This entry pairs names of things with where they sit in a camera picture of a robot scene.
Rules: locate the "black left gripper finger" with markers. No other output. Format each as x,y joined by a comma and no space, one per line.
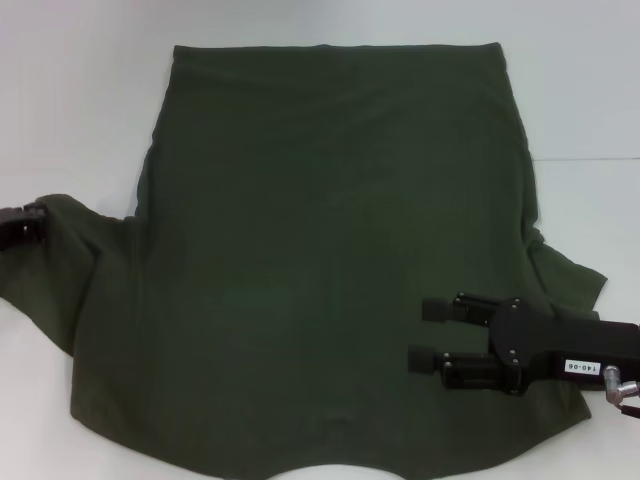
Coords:
22,236
22,214

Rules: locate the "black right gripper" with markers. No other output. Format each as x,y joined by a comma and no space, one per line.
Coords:
550,345

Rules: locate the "dark green shirt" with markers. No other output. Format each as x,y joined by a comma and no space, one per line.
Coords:
325,225

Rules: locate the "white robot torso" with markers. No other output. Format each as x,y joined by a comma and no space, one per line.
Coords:
322,473

